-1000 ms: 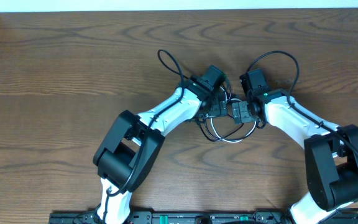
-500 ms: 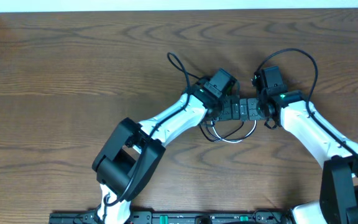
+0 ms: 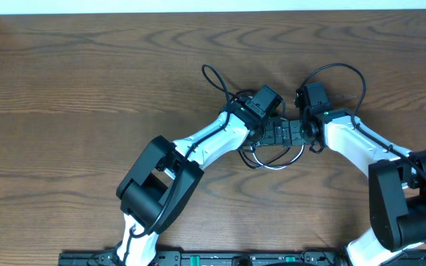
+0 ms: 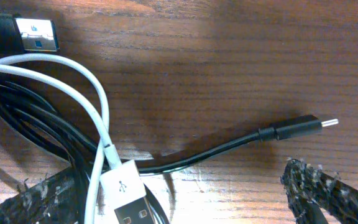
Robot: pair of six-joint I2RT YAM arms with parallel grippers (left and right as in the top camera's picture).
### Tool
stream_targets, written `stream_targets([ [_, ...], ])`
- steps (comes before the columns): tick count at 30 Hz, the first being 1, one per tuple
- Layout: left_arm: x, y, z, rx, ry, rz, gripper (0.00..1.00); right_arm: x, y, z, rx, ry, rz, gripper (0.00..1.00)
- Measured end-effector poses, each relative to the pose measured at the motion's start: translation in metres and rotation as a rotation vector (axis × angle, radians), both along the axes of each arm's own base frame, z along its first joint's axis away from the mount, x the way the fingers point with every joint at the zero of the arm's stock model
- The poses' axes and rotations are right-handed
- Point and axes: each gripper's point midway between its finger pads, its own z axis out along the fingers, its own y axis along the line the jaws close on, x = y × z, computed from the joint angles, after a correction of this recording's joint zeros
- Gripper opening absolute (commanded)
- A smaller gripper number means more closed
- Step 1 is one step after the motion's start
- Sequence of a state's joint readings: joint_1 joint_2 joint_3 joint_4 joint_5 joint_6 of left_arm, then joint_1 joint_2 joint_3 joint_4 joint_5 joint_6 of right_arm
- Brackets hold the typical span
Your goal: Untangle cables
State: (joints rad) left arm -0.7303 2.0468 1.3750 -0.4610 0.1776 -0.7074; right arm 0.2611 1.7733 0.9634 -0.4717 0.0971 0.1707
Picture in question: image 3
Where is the white USB cable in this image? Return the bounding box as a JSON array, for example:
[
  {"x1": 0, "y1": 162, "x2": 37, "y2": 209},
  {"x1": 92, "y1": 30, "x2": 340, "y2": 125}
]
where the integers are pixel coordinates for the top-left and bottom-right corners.
[{"x1": 251, "y1": 117, "x2": 305, "y2": 171}]

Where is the black USB cable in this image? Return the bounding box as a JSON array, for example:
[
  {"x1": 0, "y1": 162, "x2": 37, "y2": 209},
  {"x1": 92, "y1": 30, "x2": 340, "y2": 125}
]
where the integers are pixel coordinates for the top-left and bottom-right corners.
[{"x1": 237, "y1": 88, "x2": 305, "y2": 171}]

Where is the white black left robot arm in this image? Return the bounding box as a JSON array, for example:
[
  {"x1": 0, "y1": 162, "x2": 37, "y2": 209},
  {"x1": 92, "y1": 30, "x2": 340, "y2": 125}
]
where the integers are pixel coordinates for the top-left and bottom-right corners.
[{"x1": 116, "y1": 106, "x2": 278, "y2": 265}]

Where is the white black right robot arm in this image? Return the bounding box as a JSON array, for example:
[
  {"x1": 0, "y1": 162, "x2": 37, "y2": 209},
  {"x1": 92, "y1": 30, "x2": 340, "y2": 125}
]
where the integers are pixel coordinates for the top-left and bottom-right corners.
[{"x1": 300, "y1": 107, "x2": 426, "y2": 265}]

